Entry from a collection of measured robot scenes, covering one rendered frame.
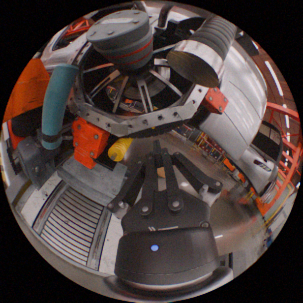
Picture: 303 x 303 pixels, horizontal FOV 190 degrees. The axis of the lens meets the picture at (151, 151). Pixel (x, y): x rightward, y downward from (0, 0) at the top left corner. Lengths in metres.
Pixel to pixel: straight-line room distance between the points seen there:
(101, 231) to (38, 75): 0.89
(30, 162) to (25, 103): 0.29
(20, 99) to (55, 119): 0.35
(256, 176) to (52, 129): 2.60
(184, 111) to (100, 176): 0.55
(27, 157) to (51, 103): 0.28
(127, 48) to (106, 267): 0.81
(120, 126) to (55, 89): 0.23
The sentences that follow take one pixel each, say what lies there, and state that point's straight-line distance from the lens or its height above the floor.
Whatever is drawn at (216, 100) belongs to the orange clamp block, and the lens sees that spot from 0.34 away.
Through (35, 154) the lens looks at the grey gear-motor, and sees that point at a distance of 0.52.
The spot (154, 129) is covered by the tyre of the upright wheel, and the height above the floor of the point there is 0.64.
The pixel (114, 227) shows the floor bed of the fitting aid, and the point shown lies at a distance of 0.66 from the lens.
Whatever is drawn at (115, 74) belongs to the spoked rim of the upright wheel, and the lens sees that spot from 0.44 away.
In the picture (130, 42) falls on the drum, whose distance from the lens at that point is 0.23.
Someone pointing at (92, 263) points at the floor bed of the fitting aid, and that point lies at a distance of 0.64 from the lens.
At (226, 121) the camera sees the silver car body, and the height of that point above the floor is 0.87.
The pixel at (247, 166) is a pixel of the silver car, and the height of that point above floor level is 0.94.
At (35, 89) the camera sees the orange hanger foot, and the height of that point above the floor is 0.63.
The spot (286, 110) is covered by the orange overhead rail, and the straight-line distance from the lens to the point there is 3.84.
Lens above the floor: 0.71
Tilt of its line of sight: 23 degrees down
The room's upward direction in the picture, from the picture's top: 32 degrees clockwise
